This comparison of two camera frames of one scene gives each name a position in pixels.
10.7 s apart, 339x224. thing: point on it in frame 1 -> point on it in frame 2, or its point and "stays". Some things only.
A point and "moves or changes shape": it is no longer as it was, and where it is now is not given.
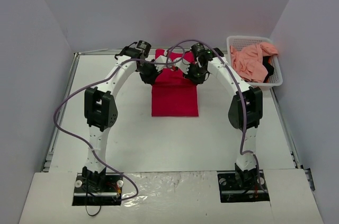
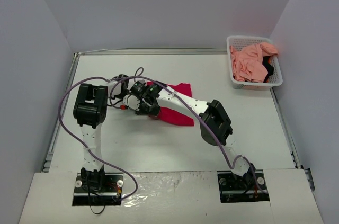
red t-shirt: (172, 94) moves or changes shape
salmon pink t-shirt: (248, 61) stays
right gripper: (193, 74) -> (140, 87)
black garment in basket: (269, 68) stays
